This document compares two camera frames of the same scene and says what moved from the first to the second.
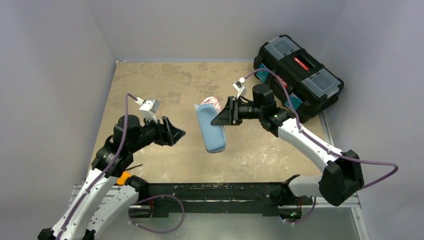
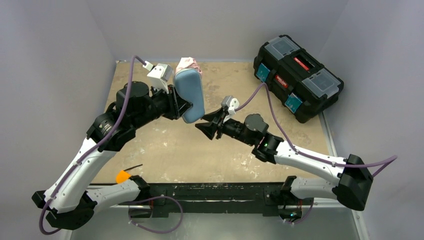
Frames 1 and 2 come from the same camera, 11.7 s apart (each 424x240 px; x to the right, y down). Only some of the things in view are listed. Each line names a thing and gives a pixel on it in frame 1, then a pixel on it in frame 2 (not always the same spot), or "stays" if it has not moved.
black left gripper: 166,131 to 175,106
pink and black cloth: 213,100 to 187,63
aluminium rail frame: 316,222 stays
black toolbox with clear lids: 308,88 stays
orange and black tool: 125,175 stays
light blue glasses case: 214,135 to 188,83
